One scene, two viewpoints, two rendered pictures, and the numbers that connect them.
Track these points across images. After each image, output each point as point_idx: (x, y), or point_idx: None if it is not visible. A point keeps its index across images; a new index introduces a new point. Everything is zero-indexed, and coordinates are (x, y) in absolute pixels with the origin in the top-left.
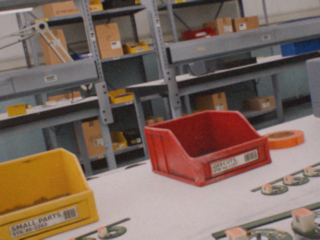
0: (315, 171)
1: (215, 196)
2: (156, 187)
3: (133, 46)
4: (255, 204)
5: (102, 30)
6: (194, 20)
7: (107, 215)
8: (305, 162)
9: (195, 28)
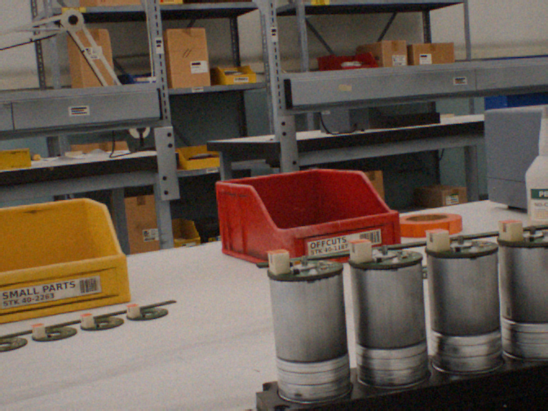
0: None
1: None
2: (223, 270)
3: (230, 73)
4: None
5: (177, 38)
6: (342, 38)
7: (144, 296)
8: None
9: (343, 54)
